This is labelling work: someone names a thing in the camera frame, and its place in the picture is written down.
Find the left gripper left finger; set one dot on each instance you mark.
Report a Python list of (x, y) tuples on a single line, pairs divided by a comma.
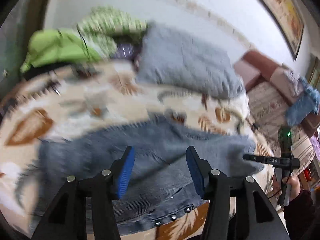
[(65, 217)]

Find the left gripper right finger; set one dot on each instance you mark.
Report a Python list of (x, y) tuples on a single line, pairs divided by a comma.
[(238, 208)]

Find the blue denim pants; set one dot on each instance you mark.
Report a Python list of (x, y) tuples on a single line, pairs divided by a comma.
[(160, 186)]

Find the striped brown pillow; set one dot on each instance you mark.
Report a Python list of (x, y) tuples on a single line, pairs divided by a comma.
[(268, 109)]

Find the leaf print blanket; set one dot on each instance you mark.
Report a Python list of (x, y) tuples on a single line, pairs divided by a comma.
[(58, 106)]

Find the grey quilted pillow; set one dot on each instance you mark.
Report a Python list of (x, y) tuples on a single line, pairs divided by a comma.
[(173, 57)]

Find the large framed painting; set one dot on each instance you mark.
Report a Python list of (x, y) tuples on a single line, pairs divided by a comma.
[(288, 19)]

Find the purple plastic bag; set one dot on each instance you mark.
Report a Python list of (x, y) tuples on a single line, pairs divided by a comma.
[(127, 51)]

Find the green patterned quilt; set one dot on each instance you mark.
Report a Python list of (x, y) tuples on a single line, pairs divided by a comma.
[(92, 39)]

